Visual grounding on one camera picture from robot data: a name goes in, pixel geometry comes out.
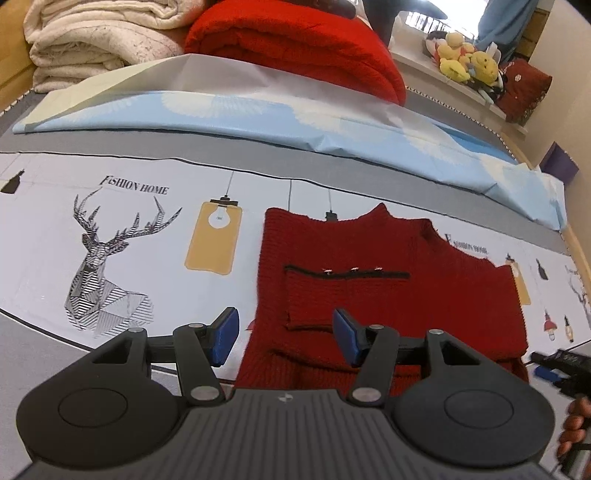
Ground cream folded blanket stack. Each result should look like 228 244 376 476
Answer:
23 0 211 93

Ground grey printed bed sheet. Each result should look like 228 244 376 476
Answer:
1 111 590 479

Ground dark red knit sweater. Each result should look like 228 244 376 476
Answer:
235 205 527 392

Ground blue curtain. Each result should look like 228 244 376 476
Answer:
476 0 538 55

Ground yellow plush toys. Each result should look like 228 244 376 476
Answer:
423 31 504 102

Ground light blue folded quilt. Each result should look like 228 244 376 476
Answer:
14 54 567 231

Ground wooden bed frame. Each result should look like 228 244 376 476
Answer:
0 0 35 109

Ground person right hand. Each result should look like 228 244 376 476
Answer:
556 396 591 460

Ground bright red folded blanket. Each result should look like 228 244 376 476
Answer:
184 1 407 106

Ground purple paper bag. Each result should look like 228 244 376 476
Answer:
539 142 579 186

